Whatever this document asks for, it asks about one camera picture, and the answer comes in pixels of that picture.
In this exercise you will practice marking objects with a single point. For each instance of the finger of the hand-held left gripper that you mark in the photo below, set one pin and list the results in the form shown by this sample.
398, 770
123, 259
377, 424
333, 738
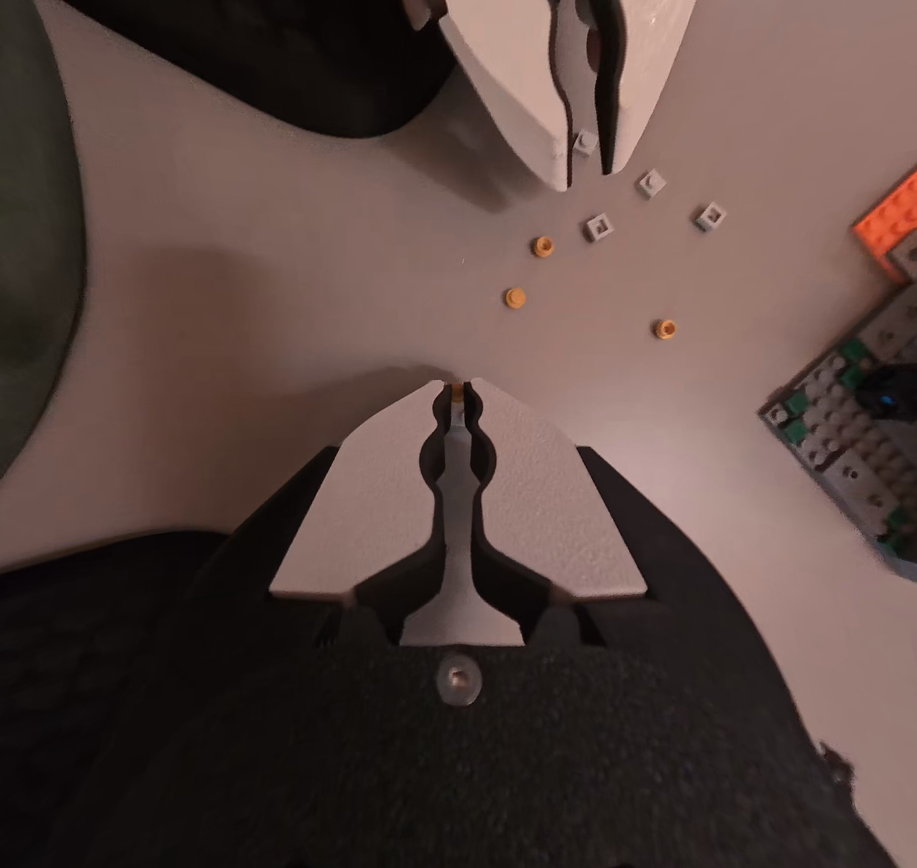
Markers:
501, 44
652, 30

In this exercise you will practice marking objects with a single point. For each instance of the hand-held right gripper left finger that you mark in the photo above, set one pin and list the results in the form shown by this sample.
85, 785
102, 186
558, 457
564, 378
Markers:
358, 517

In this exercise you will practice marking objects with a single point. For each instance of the small grey brick piece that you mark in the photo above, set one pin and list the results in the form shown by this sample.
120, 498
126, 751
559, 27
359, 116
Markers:
711, 217
650, 183
599, 228
584, 142

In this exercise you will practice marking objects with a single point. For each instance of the grey brick castle model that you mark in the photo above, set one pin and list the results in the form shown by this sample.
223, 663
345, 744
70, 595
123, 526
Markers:
860, 417

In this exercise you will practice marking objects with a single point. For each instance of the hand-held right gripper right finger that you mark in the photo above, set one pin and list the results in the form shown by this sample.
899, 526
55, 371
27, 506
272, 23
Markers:
559, 517

